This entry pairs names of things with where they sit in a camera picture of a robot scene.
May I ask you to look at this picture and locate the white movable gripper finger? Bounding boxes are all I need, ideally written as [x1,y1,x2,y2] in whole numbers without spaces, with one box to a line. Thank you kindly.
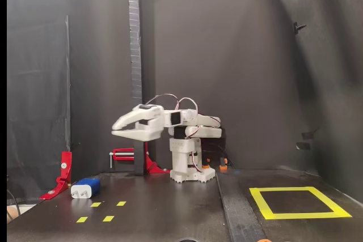
[112,105,164,130]

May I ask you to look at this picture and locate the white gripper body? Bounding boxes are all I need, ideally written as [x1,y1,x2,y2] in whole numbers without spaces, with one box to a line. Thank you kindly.
[135,111,171,142]

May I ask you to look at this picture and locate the white fixed gripper finger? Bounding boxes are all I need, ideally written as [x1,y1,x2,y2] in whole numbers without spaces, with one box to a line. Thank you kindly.
[111,129,137,141]

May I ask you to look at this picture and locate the blue white charger block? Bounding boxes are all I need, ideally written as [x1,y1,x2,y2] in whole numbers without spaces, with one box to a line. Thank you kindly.
[70,178,102,199]

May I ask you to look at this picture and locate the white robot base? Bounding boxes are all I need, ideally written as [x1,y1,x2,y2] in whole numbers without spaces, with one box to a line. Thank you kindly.
[169,167,217,185]

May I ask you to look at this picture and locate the red screw clamp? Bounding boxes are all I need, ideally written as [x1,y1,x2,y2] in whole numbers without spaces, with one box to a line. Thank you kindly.
[109,141,171,175]

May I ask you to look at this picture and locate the black flat strip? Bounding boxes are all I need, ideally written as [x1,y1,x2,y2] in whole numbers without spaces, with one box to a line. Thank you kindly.
[215,168,269,242]

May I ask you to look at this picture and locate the yellow tape square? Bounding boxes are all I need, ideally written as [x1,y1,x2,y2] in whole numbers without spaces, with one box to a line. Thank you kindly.
[248,186,352,220]

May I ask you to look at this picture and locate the black clip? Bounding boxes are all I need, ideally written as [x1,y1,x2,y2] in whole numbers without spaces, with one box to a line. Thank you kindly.
[293,22,307,36]

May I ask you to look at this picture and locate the red white servo cable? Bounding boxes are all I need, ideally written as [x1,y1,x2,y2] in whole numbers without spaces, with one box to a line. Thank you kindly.
[143,93,199,118]

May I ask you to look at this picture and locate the black power cable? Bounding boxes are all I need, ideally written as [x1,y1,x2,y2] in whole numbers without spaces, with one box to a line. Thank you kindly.
[202,139,236,169]

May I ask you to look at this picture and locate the black vertical post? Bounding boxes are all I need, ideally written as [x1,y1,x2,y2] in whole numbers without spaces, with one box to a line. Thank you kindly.
[127,0,145,175]

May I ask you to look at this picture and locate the red metal bracket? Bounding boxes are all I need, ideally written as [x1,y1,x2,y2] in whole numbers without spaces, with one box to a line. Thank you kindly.
[39,151,73,201]

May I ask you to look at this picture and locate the thin black cable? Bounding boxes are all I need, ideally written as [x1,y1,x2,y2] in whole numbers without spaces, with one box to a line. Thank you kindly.
[7,188,21,223]

